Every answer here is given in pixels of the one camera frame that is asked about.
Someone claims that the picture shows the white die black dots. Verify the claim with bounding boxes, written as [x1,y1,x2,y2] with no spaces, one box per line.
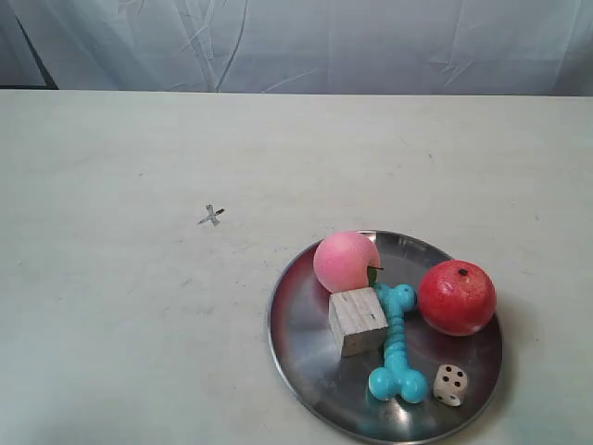
[433,363,469,407]

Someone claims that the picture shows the white backdrop curtain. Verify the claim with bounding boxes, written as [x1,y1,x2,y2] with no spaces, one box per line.
[1,1,592,96]

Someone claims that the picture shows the turquoise bone toy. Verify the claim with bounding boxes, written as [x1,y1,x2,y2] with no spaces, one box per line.
[368,283,429,404]

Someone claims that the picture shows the red toy apple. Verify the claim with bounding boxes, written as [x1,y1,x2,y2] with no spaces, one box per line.
[418,260,497,337]

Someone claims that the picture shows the pale wooden cube block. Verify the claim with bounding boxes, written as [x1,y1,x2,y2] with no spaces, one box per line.
[328,287,388,357]

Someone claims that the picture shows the pink toy peach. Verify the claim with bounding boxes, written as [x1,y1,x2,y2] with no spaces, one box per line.
[313,232,381,294]

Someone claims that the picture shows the grey tape cross marker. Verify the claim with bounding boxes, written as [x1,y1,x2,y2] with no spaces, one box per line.
[197,204,225,227]

